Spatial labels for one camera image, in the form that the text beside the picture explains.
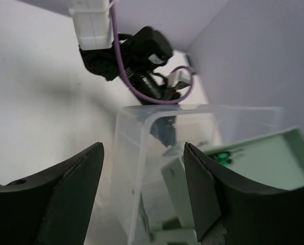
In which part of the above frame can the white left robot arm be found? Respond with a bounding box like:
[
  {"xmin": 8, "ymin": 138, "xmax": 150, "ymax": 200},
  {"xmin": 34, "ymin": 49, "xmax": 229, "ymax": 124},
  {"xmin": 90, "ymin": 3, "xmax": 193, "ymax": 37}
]
[{"xmin": 68, "ymin": 1, "xmax": 194, "ymax": 105}]

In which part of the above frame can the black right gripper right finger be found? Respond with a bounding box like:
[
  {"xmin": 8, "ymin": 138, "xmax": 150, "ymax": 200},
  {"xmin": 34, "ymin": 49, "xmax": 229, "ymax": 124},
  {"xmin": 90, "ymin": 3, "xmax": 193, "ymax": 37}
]
[{"xmin": 183, "ymin": 143, "xmax": 304, "ymax": 244}]

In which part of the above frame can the green plastic toolbox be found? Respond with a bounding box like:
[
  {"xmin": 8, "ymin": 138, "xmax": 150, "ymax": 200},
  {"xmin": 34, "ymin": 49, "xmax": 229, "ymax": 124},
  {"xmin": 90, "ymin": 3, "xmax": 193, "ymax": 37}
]
[{"xmin": 114, "ymin": 103, "xmax": 304, "ymax": 245}]

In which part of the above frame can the small green black precision screwdriver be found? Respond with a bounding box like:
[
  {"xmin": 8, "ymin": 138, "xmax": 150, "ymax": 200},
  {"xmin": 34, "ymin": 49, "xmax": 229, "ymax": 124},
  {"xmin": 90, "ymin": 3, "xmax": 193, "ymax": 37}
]
[{"xmin": 208, "ymin": 149, "xmax": 242, "ymax": 167}]

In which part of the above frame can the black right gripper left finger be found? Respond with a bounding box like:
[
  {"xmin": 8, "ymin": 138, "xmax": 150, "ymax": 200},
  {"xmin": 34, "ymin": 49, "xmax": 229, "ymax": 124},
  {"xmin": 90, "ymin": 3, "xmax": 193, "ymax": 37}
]
[{"xmin": 0, "ymin": 142, "xmax": 104, "ymax": 244}]

